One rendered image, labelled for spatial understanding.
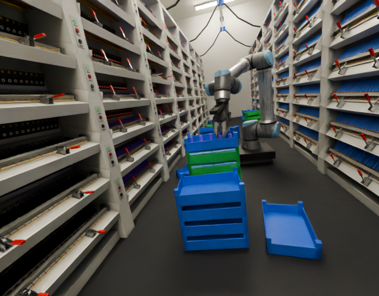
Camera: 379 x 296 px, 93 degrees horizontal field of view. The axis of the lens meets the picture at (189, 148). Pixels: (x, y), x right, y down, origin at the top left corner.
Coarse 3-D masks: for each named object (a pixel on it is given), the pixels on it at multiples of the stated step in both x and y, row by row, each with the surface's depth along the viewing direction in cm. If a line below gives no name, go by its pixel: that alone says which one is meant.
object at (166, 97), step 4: (156, 88) 206; (156, 92) 171; (160, 92) 215; (164, 92) 214; (156, 96) 172; (160, 96) 173; (164, 96) 201; (168, 96) 196; (172, 96) 214; (156, 100) 162; (160, 100) 172; (164, 100) 182; (168, 100) 194; (172, 100) 209
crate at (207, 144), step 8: (232, 128) 116; (192, 136) 121; (208, 136) 120; (232, 136) 117; (192, 144) 103; (200, 144) 102; (208, 144) 102; (216, 144) 101; (224, 144) 101; (232, 144) 101
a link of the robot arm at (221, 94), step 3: (222, 90) 99; (225, 90) 99; (216, 93) 101; (219, 93) 100; (222, 93) 99; (225, 93) 99; (228, 93) 100; (216, 96) 101; (219, 96) 100; (222, 96) 99; (225, 96) 100; (228, 96) 100; (216, 99) 103; (219, 99) 102; (228, 99) 102
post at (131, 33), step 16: (112, 0) 133; (128, 0) 131; (128, 32) 138; (144, 48) 145; (128, 64) 144; (144, 64) 143; (128, 80) 148; (144, 80) 145; (144, 112) 153; (160, 144) 161; (160, 176) 167
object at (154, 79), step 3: (150, 69) 151; (150, 72) 152; (150, 75) 153; (159, 75) 210; (162, 75) 209; (153, 78) 160; (156, 78) 166; (159, 78) 173; (168, 78) 209; (171, 78) 208; (153, 81) 161; (156, 81) 167; (159, 81) 174; (162, 81) 182; (165, 81) 190; (168, 81) 199; (171, 81) 208; (168, 84) 201
